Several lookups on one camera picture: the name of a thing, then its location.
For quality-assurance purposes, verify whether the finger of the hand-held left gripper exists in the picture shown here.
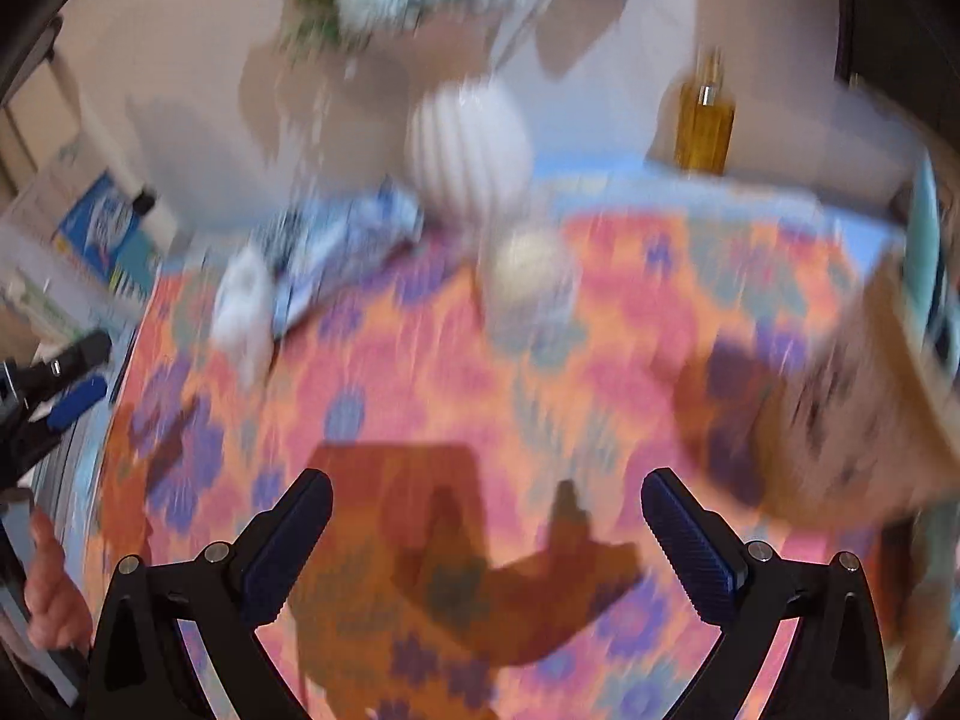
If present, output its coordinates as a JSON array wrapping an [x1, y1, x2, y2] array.
[[0, 375, 110, 482], [30, 330, 113, 398]]

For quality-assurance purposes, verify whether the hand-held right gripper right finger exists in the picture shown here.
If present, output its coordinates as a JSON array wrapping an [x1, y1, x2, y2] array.
[[641, 467, 893, 720]]

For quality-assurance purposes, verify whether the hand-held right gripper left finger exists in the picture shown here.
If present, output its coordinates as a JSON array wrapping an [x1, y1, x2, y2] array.
[[82, 467, 335, 720]]

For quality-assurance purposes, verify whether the person's left hand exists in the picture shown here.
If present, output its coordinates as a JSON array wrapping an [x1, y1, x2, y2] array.
[[25, 510, 96, 651]]

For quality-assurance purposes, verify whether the blue printed box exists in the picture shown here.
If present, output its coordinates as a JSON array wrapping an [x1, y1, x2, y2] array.
[[52, 169, 162, 302]]

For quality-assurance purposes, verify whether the small white bottle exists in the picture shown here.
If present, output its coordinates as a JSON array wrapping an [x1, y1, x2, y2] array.
[[210, 244, 276, 391]]

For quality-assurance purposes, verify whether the beige printed pen holder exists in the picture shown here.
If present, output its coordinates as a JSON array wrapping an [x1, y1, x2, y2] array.
[[754, 240, 960, 533]]

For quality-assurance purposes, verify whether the floral orange tablecloth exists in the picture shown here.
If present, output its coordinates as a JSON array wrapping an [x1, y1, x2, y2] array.
[[75, 157, 923, 720]]

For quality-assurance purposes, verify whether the blue and white patterned cloth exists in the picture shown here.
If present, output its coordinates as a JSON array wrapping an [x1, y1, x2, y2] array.
[[259, 180, 426, 338]]

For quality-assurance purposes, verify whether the cream round jar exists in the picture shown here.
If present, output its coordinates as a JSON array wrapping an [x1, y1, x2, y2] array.
[[480, 229, 582, 350]]

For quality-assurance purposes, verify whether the teal tube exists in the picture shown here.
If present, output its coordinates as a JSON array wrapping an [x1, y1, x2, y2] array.
[[904, 150, 950, 376]]

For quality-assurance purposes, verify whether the amber glass bottle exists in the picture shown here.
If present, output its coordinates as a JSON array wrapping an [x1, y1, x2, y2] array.
[[675, 45, 737, 177]]

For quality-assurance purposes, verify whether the white ribbed vase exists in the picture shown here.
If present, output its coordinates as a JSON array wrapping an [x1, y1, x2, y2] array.
[[405, 79, 533, 224]]

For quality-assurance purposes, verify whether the black wall television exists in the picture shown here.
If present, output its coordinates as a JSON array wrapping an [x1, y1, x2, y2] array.
[[832, 0, 960, 140]]

